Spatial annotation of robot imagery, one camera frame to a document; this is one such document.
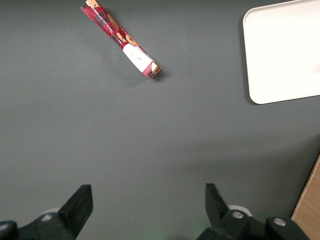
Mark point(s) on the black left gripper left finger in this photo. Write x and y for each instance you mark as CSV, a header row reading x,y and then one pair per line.
x,y
72,215

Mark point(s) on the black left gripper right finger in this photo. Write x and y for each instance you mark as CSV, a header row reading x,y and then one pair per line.
x,y
225,225

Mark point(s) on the red cookie box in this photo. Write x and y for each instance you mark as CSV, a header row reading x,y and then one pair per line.
x,y
120,37

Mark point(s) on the white rectangular tray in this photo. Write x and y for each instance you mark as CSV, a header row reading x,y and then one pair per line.
x,y
280,55

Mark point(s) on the wooden drawer cabinet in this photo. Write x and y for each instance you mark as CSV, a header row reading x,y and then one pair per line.
x,y
310,207

